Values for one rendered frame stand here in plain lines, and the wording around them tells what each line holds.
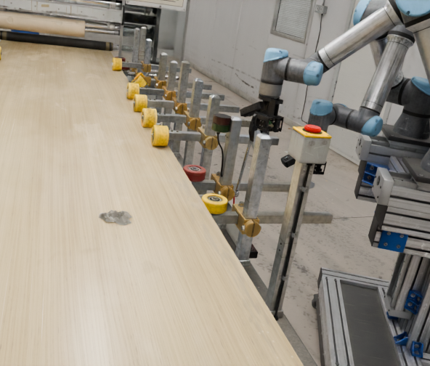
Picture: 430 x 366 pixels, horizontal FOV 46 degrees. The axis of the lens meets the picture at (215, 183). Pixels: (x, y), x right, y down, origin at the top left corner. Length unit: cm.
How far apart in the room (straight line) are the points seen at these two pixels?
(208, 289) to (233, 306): 7
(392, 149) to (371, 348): 83
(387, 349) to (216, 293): 133
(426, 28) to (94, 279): 113
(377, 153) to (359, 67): 325
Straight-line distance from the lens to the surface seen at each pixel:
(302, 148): 117
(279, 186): 187
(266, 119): 169
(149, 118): 214
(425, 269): 221
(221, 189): 173
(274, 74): 167
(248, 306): 107
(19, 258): 117
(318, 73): 165
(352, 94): 549
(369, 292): 266
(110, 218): 133
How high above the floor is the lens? 151
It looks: 21 degrees down
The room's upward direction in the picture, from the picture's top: 9 degrees clockwise
